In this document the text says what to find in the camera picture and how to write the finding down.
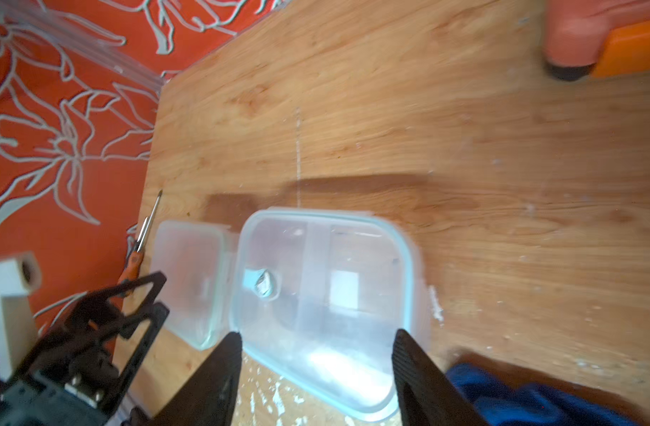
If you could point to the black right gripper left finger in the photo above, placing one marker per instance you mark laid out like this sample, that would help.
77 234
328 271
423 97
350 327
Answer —
209 396

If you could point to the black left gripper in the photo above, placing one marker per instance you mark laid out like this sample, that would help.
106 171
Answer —
79 371

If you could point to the orange plastic tool case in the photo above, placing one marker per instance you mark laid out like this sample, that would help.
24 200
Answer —
596 38

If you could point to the clear lunch box with lid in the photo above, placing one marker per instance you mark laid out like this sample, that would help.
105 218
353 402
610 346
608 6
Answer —
318 297

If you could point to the blue cleaning cloth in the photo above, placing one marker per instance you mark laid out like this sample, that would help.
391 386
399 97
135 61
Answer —
529 404

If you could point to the orange handled screwdriver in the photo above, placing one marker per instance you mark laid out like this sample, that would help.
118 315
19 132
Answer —
131 271

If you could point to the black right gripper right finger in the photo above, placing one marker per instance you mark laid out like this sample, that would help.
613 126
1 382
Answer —
425 395

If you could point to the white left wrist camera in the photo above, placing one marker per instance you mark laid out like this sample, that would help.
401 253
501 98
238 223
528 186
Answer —
20 277

